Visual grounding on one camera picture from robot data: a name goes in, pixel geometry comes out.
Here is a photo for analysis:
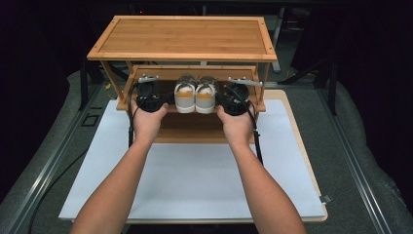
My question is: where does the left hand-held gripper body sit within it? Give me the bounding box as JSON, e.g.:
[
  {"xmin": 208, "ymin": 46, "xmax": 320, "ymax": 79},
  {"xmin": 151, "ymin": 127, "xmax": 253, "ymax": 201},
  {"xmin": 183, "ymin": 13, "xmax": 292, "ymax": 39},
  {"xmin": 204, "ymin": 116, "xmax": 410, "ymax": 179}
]
[{"xmin": 135, "ymin": 74, "xmax": 169, "ymax": 113}]

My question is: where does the black floor cable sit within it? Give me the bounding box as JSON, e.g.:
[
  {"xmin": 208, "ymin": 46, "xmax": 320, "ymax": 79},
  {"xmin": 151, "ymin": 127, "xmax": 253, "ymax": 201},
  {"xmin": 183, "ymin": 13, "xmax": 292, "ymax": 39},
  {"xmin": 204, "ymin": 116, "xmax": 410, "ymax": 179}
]
[{"xmin": 27, "ymin": 147, "xmax": 90, "ymax": 234}]

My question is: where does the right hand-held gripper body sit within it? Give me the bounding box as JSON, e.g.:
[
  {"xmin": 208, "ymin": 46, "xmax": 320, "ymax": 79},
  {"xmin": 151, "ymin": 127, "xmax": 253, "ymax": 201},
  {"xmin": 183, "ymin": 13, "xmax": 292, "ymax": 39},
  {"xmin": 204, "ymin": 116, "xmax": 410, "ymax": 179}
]
[{"xmin": 221, "ymin": 77, "xmax": 263, "ymax": 117}]

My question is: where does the wooden three-tier shoe rack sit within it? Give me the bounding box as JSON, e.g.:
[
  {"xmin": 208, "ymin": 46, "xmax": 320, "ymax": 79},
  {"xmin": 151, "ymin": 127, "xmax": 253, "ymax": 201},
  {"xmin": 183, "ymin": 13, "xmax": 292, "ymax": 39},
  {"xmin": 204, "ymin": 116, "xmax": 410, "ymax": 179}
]
[{"xmin": 87, "ymin": 15, "xmax": 279, "ymax": 145}]

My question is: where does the white sneaker with orange heel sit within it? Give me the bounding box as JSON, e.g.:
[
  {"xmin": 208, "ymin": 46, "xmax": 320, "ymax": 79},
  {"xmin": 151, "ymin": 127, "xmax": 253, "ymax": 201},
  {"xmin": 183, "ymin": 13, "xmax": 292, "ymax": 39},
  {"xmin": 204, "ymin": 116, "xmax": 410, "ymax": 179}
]
[
  {"xmin": 173, "ymin": 73, "xmax": 197, "ymax": 114},
  {"xmin": 195, "ymin": 75, "xmax": 218, "ymax": 115}
]

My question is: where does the grey metal stand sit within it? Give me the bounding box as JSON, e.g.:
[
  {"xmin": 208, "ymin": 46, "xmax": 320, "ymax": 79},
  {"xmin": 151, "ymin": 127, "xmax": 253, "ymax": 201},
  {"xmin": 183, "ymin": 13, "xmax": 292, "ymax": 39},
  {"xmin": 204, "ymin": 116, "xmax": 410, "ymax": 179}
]
[{"xmin": 270, "ymin": 7, "xmax": 286, "ymax": 73}]

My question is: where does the white table mat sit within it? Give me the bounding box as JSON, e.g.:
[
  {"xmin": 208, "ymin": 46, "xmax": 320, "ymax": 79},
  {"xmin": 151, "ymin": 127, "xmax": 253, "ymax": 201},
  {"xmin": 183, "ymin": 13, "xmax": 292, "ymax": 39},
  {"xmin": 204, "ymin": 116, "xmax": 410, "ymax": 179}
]
[{"xmin": 57, "ymin": 98, "xmax": 327, "ymax": 221}]

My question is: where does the person's right hand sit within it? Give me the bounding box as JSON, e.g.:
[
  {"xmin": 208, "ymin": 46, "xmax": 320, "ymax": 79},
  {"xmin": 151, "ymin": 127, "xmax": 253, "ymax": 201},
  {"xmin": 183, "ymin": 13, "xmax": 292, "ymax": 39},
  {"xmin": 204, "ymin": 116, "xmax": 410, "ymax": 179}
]
[{"xmin": 216, "ymin": 102, "xmax": 258, "ymax": 148}]

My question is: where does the person's left hand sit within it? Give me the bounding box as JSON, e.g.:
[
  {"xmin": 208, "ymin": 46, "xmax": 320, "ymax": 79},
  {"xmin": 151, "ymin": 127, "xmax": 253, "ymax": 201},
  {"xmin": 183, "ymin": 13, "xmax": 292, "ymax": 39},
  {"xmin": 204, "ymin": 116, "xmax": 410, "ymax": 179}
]
[{"xmin": 131, "ymin": 100, "xmax": 169, "ymax": 146}]

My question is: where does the black stand leg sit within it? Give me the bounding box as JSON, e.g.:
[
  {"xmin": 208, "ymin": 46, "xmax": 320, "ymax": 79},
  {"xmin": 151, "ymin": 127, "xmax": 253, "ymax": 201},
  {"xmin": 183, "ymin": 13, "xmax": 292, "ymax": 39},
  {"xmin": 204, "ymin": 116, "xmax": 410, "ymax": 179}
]
[
  {"xmin": 79, "ymin": 58, "xmax": 91, "ymax": 112},
  {"xmin": 326, "ymin": 60, "xmax": 339, "ymax": 117}
]

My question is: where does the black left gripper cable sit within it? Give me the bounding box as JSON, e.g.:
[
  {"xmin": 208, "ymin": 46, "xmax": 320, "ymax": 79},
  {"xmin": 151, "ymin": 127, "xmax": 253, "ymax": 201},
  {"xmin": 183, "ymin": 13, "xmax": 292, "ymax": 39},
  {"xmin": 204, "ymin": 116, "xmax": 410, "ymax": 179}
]
[{"xmin": 127, "ymin": 82, "xmax": 141, "ymax": 149}]

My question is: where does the grey metal floor rail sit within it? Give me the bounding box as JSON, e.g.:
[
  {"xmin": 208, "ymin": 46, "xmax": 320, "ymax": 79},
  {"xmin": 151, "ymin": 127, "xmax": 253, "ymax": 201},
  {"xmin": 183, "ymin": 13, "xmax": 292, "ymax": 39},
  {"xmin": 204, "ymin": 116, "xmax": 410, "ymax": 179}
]
[
  {"xmin": 316, "ymin": 87, "xmax": 394, "ymax": 234},
  {"xmin": 5, "ymin": 83, "xmax": 102, "ymax": 234}
]

